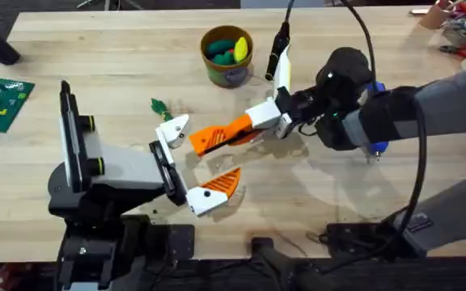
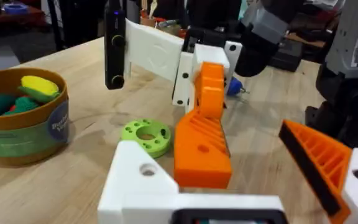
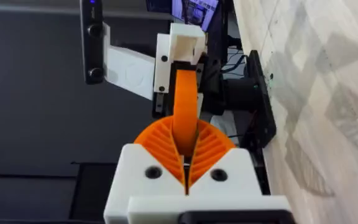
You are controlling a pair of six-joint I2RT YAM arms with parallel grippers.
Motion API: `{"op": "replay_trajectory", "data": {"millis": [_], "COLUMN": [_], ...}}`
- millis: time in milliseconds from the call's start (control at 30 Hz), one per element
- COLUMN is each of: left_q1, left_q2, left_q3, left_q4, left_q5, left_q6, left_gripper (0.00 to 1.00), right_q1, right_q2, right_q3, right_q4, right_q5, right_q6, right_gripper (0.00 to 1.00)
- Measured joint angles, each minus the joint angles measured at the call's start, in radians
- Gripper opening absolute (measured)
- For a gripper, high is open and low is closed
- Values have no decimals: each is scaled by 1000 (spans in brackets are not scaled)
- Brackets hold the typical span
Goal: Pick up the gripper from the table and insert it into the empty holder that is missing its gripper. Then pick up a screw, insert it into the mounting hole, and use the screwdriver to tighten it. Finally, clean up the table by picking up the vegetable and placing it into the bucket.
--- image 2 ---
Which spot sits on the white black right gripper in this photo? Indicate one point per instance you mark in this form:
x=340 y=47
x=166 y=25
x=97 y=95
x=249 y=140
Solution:
x=253 y=56

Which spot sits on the brown tub with toy vegetables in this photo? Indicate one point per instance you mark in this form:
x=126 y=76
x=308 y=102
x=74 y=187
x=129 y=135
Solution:
x=20 y=124

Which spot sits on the black box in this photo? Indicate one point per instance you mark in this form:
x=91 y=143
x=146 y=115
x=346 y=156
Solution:
x=286 y=54

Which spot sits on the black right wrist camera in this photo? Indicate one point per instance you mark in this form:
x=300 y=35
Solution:
x=114 y=49

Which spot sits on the green disc with holes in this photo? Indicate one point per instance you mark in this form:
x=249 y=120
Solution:
x=146 y=137

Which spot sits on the brown cup with tools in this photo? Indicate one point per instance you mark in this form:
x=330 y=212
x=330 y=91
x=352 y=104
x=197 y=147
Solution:
x=148 y=18

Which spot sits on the blue tape roll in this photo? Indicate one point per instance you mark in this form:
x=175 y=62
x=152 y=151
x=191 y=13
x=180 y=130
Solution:
x=15 y=7

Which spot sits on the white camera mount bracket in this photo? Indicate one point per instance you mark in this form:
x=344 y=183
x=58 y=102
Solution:
x=154 y=49

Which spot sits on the white orange left gripper right finger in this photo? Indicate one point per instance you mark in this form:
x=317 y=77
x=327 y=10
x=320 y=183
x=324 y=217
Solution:
x=328 y=161

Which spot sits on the blue electric screwdriver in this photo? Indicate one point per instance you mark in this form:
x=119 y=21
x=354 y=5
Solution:
x=235 y=86

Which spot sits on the bare white left gripper left finger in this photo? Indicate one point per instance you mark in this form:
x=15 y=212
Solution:
x=132 y=186

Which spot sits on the orange ribbed wedge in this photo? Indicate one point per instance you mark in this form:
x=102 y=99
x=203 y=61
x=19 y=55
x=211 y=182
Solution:
x=199 y=161

